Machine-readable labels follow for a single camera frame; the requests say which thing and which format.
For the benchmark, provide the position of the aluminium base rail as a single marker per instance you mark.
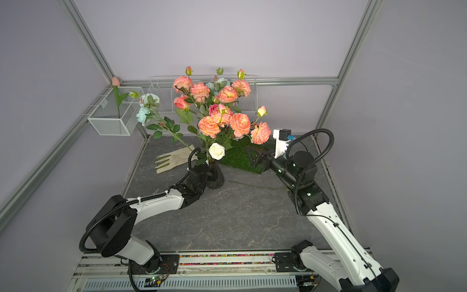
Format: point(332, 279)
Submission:
point(202, 271)

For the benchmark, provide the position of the white wire basket left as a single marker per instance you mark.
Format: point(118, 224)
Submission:
point(104, 116)

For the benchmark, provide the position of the white wire basket back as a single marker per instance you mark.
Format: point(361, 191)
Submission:
point(242, 94)

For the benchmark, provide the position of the mixed flower bouquet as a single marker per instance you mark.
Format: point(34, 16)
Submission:
point(197, 116)

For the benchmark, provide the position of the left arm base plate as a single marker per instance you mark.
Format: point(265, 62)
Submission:
point(162, 264)

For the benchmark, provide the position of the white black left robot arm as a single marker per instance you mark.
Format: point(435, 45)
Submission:
point(109, 233)

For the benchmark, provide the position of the pink peony flower stem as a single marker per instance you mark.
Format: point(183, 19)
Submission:
point(235, 126)

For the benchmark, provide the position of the pink tulip in basket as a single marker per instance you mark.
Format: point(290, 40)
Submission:
point(118, 96)

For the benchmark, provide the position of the dark pink glass vase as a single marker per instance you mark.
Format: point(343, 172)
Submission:
point(216, 178)

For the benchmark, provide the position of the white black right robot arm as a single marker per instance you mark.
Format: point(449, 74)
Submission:
point(355, 270)

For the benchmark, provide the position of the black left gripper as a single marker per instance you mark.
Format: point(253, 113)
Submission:
point(211, 172)

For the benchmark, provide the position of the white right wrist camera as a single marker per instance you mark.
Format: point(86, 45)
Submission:
point(283, 138)

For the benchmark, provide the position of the white wire basket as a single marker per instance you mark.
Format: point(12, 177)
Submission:
point(104, 116)
point(242, 94)

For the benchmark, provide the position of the green artificial grass mat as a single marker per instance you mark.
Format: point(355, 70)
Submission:
point(237, 156)

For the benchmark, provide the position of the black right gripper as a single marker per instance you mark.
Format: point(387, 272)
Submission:
point(264, 157)

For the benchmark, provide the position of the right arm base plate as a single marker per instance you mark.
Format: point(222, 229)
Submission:
point(287, 262)

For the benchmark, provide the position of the beige garden glove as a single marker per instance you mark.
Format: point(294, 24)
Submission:
point(168, 161)

